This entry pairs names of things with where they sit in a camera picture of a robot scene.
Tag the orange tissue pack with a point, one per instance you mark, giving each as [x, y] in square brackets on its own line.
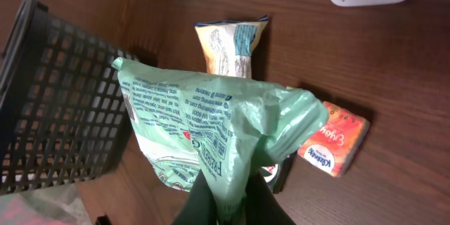
[332, 148]

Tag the white teal package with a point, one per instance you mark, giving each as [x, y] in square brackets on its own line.
[228, 45]

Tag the dark green round-label box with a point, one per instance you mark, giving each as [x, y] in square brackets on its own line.
[276, 175]

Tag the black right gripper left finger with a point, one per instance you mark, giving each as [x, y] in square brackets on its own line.
[200, 207]

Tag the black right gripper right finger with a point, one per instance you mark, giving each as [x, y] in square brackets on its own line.
[261, 207]

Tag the grey plastic mesh basket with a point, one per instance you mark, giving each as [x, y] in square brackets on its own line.
[63, 116]

